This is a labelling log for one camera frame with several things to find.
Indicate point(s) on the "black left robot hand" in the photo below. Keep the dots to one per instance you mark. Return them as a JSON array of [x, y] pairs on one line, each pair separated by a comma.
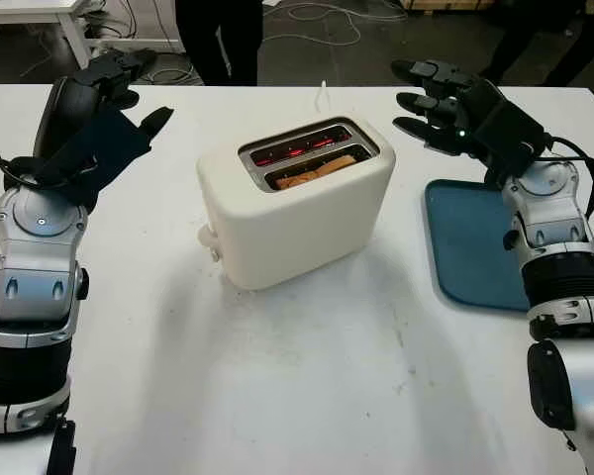
[[64, 109]]

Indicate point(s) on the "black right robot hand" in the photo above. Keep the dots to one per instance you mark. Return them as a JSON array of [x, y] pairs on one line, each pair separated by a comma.
[[445, 76]]

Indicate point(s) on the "toast slice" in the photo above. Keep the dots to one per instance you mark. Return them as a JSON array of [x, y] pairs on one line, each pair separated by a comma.
[[334, 165]]

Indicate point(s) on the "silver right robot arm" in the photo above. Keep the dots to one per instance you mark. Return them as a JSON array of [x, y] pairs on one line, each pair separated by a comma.
[[554, 222]]

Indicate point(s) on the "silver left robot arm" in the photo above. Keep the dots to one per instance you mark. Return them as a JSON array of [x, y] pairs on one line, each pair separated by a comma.
[[29, 262]]

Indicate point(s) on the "person in dark clothes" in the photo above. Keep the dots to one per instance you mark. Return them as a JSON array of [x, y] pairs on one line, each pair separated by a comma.
[[549, 39]]

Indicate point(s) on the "person in black trousers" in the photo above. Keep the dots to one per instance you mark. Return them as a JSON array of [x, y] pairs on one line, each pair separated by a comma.
[[218, 39]]

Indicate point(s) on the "white two-slot toaster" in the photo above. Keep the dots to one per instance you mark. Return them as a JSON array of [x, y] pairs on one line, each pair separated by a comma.
[[302, 232]]

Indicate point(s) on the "white desk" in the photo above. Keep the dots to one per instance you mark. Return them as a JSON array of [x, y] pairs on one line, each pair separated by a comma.
[[25, 6]]

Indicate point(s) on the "blue plastic tray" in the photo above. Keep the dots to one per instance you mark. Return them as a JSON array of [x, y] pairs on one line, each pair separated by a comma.
[[465, 237]]

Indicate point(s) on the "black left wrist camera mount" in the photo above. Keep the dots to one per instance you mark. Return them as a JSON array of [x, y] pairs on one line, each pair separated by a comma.
[[104, 148]]

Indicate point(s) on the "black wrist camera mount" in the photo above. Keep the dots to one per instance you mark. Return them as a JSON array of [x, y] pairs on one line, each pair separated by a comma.
[[505, 123], [104, 148]]

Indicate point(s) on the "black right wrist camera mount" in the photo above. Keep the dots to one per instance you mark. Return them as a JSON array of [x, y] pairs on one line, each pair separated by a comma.
[[505, 123]]

